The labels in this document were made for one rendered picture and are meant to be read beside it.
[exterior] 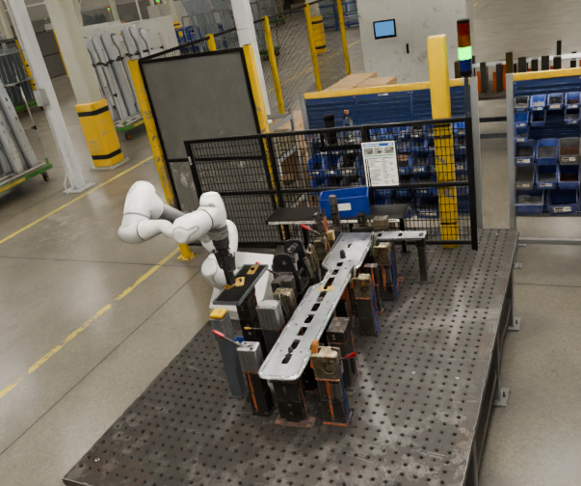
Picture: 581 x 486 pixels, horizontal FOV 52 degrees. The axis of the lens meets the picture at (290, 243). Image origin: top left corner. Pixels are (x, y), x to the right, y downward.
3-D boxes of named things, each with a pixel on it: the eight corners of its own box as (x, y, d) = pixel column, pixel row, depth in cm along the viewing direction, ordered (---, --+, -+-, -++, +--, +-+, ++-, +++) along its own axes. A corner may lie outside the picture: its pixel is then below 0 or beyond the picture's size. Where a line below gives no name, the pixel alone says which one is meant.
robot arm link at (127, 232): (132, 236, 283) (137, 210, 287) (109, 242, 294) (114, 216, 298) (153, 245, 292) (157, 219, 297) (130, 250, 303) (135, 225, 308)
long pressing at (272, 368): (303, 382, 238) (303, 379, 237) (252, 378, 247) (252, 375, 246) (377, 232, 353) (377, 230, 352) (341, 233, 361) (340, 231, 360)
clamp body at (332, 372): (352, 429, 250) (339, 359, 236) (318, 425, 256) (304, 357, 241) (357, 412, 259) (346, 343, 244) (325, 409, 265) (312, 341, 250)
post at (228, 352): (243, 399, 281) (223, 320, 263) (229, 397, 284) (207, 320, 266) (250, 389, 287) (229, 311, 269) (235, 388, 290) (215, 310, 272)
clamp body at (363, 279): (379, 338, 306) (370, 280, 291) (356, 337, 310) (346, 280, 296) (382, 329, 313) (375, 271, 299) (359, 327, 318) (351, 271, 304)
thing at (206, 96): (303, 258, 564) (261, 40, 482) (297, 265, 553) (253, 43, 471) (186, 254, 623) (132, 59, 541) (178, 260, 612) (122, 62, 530)
